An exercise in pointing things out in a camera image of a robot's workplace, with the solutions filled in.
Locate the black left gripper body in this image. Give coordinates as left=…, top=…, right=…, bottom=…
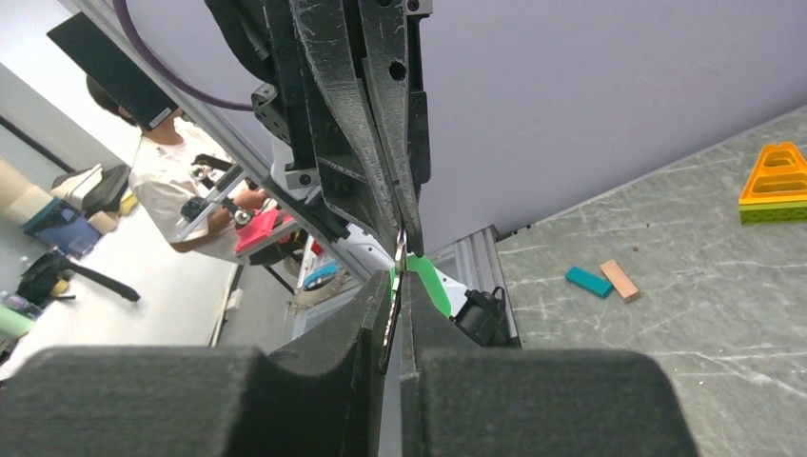
left=207, top=1, right=432, bottom=242

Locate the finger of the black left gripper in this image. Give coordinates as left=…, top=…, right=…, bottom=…
left=291, top=1, right=400, bottom=252
left=359, top=1, right=423, bottom=256

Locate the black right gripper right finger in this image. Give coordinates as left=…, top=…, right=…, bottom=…
left=399, top=272, right=699, bottom=456

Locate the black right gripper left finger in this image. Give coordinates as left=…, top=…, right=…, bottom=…
left=1, top=272, right=390, bottom=456

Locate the green key tag keyring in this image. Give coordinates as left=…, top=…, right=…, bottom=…
left=406, top=255, right=452, bottom=318

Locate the silver metal key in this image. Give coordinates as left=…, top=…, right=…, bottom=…
left=379, top=228, right=407, bottom=375

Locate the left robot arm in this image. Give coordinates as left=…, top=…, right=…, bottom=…
left=207, top=1, right=469, bottom=317

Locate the teal wooden block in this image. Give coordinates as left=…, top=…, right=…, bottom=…
left=564, top=267, right=614, bottom=299

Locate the tan wooden block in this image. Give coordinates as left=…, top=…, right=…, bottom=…
left=600, top=260, right=640, bottom=304

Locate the person in white shirt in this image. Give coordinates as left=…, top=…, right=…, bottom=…
left=85, top=74, right=272, bottom=265

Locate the orange yellow toy stack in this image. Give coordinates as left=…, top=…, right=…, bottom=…
left=738, top=142, right=806, bottom=225

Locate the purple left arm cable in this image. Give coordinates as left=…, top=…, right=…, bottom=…
left=111, top=0, right=257, bottom=115

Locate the aluminium frame rail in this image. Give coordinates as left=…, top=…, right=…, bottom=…
left=59, top=0, right=373, bottom=285

